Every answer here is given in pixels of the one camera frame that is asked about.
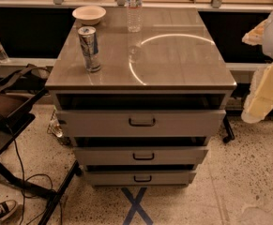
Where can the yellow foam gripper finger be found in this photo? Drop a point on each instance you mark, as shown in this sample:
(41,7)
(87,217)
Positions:
(255,36)
(259,102)

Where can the clear plastic water bottle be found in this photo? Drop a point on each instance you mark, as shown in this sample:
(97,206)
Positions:
(134,15)

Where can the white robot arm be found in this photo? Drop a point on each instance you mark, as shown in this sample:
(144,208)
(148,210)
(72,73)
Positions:
(267,46)

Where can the grey three-drawer cabinet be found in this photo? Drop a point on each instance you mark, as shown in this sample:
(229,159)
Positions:
(171,64)

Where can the top grey drawer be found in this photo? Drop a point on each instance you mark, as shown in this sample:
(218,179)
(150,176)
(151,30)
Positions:
(195,123)

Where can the grey drawer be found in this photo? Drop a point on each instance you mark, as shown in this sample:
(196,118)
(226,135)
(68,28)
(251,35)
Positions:
(139,178)
(140,155)
(195,123)

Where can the silver blue energy drink can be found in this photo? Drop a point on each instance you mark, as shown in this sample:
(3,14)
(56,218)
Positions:
(89,45)

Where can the white paper bowl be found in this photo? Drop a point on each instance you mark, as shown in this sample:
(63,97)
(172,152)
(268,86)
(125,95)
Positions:
(89,15)

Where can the blue tape X mark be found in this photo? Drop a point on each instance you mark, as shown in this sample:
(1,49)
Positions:
(136,207)

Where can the bottom grey drawer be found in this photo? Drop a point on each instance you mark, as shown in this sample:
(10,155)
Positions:
(139,178)

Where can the middle grey drawer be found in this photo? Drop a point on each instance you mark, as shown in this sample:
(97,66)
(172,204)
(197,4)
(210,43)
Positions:
(140,155)

